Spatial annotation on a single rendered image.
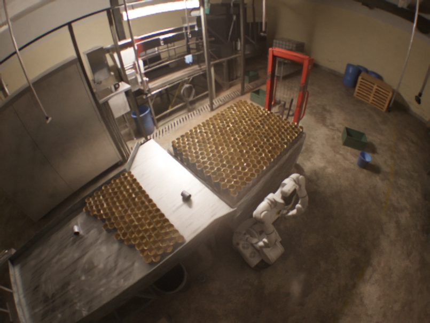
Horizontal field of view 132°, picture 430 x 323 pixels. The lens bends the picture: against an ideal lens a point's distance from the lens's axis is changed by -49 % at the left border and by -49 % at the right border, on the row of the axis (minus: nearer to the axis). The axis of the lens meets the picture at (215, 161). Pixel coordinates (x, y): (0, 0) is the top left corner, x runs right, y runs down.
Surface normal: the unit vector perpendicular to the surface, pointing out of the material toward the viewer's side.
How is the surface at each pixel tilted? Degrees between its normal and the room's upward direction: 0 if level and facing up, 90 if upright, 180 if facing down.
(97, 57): 90
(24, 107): 90
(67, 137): 90
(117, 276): 0
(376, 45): 90
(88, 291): 0
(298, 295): 0
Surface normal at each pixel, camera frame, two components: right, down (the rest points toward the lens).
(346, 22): -0.73, 0.53
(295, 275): -0.07, -0.69
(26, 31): 0.69, 0.50
